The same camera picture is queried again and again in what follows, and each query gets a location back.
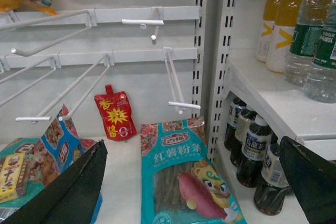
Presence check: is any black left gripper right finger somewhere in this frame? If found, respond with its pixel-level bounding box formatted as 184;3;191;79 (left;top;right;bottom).
280;136;335;223

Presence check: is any white peg hook lower right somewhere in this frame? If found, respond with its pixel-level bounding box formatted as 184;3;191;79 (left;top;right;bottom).
163;47;201;115

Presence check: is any blue noodle bag left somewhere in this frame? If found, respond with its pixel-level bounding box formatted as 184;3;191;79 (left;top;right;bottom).
1;106;96;223

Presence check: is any oolong tea bottle front label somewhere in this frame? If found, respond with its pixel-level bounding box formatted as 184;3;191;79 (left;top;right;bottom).
236;113;273;188

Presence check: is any white peg hook lower middle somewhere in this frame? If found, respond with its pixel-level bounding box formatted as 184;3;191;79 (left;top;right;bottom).
15;54;115;125

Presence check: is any white peg hook upper middle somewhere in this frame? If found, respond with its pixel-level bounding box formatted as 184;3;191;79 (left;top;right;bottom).
121;7;164;45

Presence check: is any water bottle green label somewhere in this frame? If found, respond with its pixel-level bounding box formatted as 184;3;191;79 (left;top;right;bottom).
284;0;332;86

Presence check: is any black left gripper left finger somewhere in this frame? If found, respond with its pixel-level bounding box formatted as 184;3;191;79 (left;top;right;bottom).
2;140;108;223

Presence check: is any orange vitamin drink bottle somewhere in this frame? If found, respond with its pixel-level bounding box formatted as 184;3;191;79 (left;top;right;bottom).
256;0;281;63
266;0;302;73

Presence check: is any yellow spice box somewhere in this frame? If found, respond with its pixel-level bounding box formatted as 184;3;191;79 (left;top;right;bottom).
1;153;29;203

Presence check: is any white peg hook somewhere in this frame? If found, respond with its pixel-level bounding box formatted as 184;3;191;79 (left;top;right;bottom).
163;47;201;115
121;7;164;45
15;54;115;125

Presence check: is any oolong tea bottle nearest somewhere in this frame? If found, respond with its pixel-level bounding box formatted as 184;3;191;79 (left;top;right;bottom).
254;143;289;216

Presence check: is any teal sweet potato noodle bag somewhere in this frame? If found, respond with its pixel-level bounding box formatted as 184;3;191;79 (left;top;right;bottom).
141;117;247;223

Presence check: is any red sauce pouch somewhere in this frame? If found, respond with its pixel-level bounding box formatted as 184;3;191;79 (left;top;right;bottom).
94;84;137;142

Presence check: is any white slotted shelf upright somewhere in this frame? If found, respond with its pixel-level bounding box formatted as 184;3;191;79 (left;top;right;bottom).
191;0;236;159

